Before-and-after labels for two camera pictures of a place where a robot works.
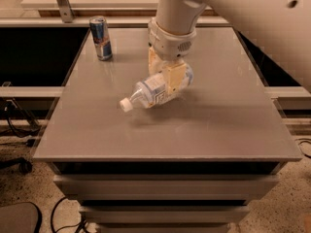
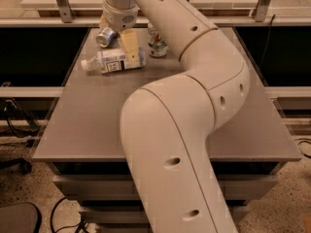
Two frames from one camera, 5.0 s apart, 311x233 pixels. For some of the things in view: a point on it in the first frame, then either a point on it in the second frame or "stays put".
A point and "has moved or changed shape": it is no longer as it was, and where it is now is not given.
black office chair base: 24,166 stays put
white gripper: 169,45 -> 119,17
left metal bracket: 63,3 stays put
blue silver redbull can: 101,37 has moved or changed shape
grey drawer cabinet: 188,165 stays put
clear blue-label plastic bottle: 152,91 has moved or changed shape
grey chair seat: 22,216 stays put
